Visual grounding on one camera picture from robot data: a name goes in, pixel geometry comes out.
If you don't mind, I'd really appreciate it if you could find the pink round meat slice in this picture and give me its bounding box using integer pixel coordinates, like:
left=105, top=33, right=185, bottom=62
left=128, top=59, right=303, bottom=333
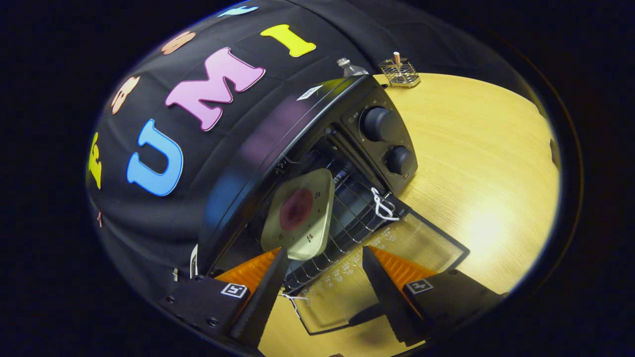
left=279, top=188, right=314, bottom=231

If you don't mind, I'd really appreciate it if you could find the clear plastic bottle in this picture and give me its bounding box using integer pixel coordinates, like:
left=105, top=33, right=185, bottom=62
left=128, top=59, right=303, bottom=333
left=337, top=58, right=369, bottom=77

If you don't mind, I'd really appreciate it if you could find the white string loop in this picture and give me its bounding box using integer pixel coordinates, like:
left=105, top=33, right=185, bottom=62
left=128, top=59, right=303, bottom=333
left=371, top=187, right=400, bottom=222
left=280, top=292, right=311, bottom=319

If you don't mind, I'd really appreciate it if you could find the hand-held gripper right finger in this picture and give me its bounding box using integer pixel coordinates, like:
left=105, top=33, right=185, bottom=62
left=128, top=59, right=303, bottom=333
left=361, top=245, right=507, bottom=347

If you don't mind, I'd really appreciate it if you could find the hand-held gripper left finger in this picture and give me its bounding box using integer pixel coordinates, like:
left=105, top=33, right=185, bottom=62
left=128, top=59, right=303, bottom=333
left=160, top=247, right=289, bottom=348

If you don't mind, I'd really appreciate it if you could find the white square tray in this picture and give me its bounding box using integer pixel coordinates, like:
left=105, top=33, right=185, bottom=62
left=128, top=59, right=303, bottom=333
left=260, top=168, right=335, bottom=261

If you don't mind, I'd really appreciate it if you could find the black toaster oven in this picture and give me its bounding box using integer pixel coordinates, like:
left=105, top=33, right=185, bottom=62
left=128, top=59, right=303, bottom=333
left=191, top=74, right=471, bottom=336

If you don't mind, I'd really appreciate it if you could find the metal wire basket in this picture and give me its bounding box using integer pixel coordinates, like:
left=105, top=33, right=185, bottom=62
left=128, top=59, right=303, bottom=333
left=378, top=57, right=421, bottom=89

